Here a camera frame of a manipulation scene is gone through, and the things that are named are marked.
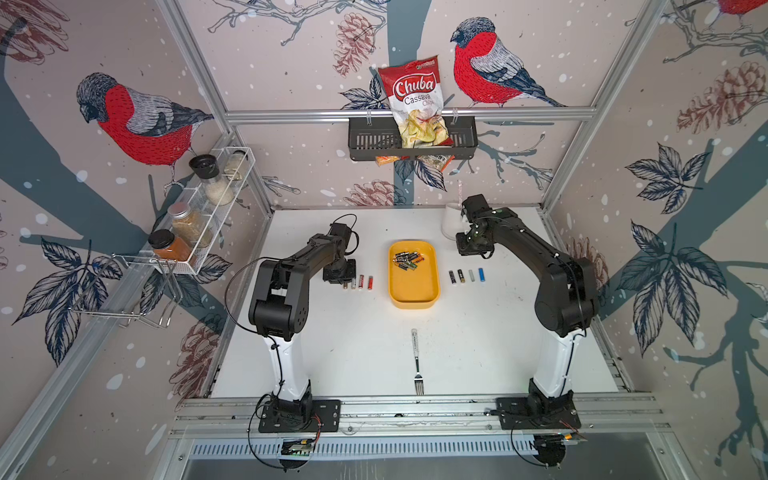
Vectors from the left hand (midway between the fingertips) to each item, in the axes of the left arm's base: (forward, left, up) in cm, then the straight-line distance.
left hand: (351, 272), depth 98 cm
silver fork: (-33, -21, -3) cm, 39 cm away
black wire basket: (+32, -9, +31) cm, 46 cm away
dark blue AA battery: (+1, -45, -3) cm, 45 cm away
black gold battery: (-4, +2, -2) cm, 5 cm away
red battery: (-1, -3, -3) cm, 5 cm away
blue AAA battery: (+1, -34, -2) cm, 34 cm away
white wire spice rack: (+14, +31, +32) cm, 47 cm away
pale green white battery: (+1, -41, -3) cm, 41 cm away
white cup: (+12, -34, +13) cm, 38 cm away
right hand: (+5, -37, +7) cm, 38 cm away
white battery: (-3, -1, -2) cm, 4 cm away
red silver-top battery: (-2, -6, -3) cm, 7 cm away
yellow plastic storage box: (0, -21, -1) cm, 21 cm away
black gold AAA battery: (0, -38, -3) cm, 38 cm away
